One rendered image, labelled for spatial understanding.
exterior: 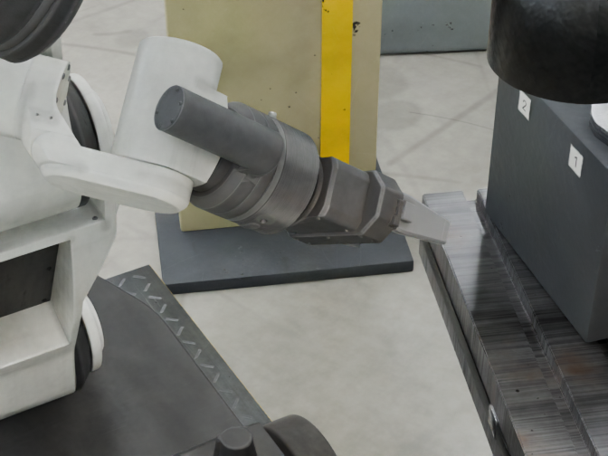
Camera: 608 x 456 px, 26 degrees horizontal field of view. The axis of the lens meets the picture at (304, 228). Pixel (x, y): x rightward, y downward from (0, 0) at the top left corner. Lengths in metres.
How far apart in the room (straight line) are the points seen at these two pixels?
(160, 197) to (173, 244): 1.83
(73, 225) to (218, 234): 1.49
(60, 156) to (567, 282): 0.51
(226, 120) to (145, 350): 0.82
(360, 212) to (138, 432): 0.64
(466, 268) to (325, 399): 1.18
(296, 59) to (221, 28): 0.17
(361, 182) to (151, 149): 0.19
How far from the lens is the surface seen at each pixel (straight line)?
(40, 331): 1.48
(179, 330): 2.00
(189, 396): 1.65
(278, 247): 2.76
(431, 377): 2.52
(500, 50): 0.54
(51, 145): 0.96
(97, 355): 1.56
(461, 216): 1.38
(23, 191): 1.24
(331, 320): 2.63
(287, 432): 1.57
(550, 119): 1.21
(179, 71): 0.97
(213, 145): 0.94
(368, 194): 1.06
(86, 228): 1.32
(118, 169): 0.95
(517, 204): 1.31
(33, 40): 0.73
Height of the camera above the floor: 1.71
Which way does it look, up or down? 37 degrees down
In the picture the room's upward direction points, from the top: straight up
